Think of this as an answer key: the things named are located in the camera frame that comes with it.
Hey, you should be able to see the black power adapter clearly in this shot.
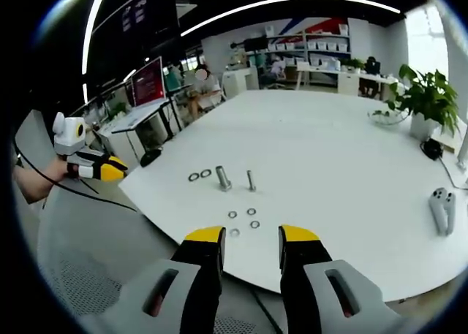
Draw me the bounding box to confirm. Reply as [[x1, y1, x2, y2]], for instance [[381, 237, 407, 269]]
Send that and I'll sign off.
[[419, 138, 445, 162]]

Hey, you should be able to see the white handheld controller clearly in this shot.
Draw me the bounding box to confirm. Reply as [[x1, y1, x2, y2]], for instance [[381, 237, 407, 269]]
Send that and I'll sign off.
[[442, 191, 457, 235], [428, 187, 450, 236]]

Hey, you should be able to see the thick threaded stud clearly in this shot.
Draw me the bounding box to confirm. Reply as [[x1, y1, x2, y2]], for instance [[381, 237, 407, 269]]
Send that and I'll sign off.
[[214, 165, 233, 192]]

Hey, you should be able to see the small green plant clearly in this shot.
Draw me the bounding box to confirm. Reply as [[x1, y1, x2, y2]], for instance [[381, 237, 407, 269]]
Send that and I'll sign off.
[[339, 57, 366, 74]]

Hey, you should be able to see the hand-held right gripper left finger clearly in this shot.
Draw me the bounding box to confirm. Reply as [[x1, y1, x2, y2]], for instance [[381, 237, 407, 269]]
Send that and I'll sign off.
[[83, 225, 227, 334]]

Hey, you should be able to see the monitor with red screen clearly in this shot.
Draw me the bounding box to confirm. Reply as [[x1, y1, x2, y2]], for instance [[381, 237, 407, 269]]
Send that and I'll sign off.
[[129, 56, 166, 108]]

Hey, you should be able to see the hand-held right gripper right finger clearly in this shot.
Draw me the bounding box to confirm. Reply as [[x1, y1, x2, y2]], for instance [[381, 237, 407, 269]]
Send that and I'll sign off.
[[277, 224, 414, 334]]

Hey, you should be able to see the long white desk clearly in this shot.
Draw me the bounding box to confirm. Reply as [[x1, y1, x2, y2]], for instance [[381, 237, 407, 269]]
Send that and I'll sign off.
[[295, 61, 400, 96]]

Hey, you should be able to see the clear glass bowl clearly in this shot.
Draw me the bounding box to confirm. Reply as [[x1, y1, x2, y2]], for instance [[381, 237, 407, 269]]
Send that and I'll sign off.
[[367, 107, 403, 127]]

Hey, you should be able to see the person's left hand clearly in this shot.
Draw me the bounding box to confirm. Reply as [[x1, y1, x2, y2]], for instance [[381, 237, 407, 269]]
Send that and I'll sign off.
[[46, 155, 80, 189]]

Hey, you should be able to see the potted green plant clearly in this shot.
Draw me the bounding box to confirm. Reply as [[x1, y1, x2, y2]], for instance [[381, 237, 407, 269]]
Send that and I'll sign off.
[[371, 63, 461, 143]]

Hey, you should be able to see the white monitor desk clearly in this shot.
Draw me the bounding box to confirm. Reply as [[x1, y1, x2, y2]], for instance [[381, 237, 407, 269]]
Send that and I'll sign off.
[[110, 96, 184, 164]]

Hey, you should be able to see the white cabinet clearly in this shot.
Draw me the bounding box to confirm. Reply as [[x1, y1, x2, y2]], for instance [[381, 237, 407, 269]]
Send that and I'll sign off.
[[222, 66, 260, 98]]

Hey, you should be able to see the grey mesh chair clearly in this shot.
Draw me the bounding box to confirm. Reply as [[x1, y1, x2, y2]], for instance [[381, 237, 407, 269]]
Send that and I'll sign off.
[[35, 182, 257, 334]]

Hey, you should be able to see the shelf with white bins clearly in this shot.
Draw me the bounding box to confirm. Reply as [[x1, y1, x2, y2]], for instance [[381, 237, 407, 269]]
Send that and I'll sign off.
[[265, 22, 352, 87]]

